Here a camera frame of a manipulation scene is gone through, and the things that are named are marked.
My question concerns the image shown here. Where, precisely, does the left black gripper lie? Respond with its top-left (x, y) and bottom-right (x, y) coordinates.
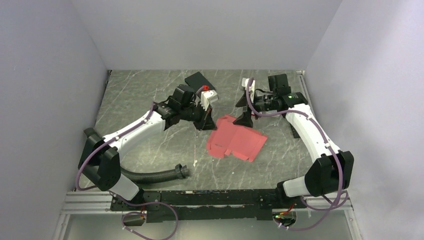
top-left (180, 100), bottom-right (217, 132)

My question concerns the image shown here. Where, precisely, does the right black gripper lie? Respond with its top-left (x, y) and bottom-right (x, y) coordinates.
top-left (233, 91), bottom-right (277, 128)

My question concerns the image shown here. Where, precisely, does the red paper box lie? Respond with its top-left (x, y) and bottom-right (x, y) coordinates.
top-left (206, 114), bottom-right (268, 163)

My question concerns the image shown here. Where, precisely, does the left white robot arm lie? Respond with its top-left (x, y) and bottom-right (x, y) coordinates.
top-left (75, 83), bottom-right (219, 210)

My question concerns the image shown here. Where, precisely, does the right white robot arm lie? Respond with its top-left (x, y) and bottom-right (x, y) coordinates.
top-left (233, 74), bottom-right (354, 208)

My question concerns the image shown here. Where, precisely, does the black flat box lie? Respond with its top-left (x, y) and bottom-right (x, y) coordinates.
top-left (184, 71), bottom-right (216, 92)

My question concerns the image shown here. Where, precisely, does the black ridged tray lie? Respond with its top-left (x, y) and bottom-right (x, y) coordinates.
top-left (290, 125), bottom-right (301, 139)

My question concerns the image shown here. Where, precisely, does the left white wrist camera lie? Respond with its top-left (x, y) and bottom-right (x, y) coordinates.
top-left (197, 85), bottom-right (219, 111)

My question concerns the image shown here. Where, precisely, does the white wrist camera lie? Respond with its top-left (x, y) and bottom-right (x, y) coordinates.
top-left (197, 85), bottom-right (219, 111)
top-left (242, 77), bottom-right (256, 104)

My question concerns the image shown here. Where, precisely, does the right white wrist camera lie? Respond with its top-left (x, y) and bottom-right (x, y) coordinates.
top-left (242, 77), bottom-right (256, 104)

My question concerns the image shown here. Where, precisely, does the black corrugated hose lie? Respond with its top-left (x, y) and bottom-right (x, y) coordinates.
top-left (119, 163), bottom-right (190, 185)

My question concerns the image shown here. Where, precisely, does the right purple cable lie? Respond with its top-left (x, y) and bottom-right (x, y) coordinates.
top-left (244, 77), bottom-right (349, 232)

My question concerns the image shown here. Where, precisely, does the purple cable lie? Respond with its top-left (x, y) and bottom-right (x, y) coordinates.
top-left (75, 85), bottom-right (180, 240)
top-left (244, 77), bottom-right (349, 232)

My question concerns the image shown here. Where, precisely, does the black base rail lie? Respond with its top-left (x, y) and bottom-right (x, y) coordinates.
top-left (110, 188), bottom-right (306, 223)

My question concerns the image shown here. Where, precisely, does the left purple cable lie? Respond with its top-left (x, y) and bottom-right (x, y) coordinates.
top-left (75, 85), bottom-right (180, 240)

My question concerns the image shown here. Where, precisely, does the aluminium frame rail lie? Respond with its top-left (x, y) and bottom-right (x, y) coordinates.
top-left (52, 190), bottom-right (364, 240)

